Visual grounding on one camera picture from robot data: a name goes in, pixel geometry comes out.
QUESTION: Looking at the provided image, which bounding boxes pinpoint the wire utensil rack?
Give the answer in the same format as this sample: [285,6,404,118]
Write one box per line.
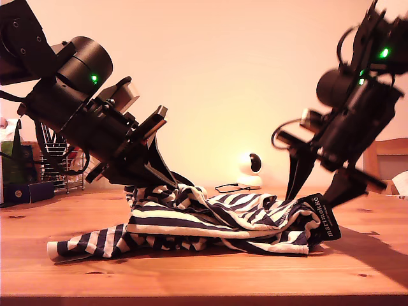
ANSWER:
[40,124,86,194]

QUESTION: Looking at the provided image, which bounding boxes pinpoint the white tissue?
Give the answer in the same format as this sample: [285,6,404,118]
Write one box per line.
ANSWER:
[391,171,408,196]

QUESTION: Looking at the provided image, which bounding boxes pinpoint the green carton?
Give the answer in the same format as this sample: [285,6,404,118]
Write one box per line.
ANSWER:
[0,118,38,205]

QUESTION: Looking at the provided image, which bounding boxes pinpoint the white dome security camera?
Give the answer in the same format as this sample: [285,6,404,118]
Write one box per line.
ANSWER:
[237,151,264,188]

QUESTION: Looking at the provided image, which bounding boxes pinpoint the wooden chair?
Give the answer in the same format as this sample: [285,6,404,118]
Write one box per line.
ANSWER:
[363,137,408,195]

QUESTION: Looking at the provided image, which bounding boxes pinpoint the dark blue box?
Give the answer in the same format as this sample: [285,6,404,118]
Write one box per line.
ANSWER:
[4,180,55,205]

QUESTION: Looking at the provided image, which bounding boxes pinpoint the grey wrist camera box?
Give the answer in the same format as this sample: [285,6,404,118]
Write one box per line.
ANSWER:
[300,107,324,129]
[95,76,142,113]

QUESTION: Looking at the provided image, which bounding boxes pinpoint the thin black loop cable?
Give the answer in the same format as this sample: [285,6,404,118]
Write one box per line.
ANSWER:
[337,27,358,66]

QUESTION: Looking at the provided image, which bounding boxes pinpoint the navy white striped t-shirt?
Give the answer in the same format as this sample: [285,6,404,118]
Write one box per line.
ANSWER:
[47,183,342,258]

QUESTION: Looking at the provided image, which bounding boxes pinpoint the brown wooden block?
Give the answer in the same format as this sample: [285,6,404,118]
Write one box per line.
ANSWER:
[21,141,42,183]

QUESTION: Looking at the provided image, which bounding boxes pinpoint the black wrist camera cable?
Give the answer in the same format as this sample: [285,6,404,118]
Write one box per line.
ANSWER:
[271,117,307,151]

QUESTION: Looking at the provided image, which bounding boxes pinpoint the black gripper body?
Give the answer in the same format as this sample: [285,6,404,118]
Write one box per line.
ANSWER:
[62,105,169,185]

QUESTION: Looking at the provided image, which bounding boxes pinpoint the black security camera cable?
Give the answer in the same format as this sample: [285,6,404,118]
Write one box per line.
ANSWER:
[215,182,256,194]

